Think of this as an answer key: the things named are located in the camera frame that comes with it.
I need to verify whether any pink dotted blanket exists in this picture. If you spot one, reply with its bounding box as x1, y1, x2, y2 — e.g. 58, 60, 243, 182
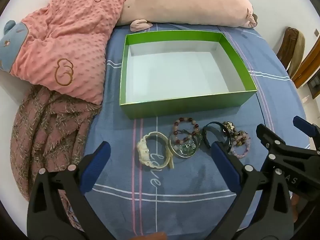
0, 0, 143, 105

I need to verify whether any pink plush pillow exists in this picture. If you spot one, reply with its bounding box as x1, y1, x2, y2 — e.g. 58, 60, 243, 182
116, 0, 258, 30

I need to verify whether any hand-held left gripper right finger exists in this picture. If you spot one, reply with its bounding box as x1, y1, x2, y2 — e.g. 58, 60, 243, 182
211, 141, 294, 240

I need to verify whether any blue striped bed sheet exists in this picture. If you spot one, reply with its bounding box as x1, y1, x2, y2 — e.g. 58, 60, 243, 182
82, 21, 313, 240

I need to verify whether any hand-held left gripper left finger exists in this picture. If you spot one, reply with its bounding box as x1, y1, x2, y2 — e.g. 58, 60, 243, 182
27, 141, 112, 240

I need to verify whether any white wrist watch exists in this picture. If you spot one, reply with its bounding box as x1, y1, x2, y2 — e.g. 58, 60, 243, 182
137, 131, 175, 169

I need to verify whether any brown bead bracelet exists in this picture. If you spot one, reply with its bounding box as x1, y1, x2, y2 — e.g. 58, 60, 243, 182
222, 121, 238, 133

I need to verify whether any wooden door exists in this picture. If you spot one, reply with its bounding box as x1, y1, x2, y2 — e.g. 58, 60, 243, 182
291, 37, 320, 100

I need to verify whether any person's right hand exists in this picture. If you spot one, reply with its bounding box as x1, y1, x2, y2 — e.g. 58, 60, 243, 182
291, 194, 300, 220

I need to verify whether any purple bead bracelet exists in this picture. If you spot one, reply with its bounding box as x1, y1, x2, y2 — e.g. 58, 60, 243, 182
230, 130, 250, 158

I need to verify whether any red and pink bead bracelet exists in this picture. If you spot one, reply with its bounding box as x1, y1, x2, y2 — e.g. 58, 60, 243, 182
173, 117, 200, 144

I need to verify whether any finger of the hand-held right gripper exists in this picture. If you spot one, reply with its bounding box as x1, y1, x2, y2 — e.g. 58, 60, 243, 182
292, 116, 320, 153
256, 123, 313, 172

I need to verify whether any wooden chair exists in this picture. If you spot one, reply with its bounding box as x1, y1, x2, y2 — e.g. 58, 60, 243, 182
276, 26, 307, 80

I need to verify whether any silver bangle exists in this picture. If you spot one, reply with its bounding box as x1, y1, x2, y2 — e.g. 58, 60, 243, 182
168, 130, 202, 158

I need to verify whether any pink woven scarf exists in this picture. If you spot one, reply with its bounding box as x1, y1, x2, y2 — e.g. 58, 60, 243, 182
10, 85, 103, 230

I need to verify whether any green cardboard box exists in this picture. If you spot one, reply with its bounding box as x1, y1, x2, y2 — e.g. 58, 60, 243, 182
119, 30, 258, 120

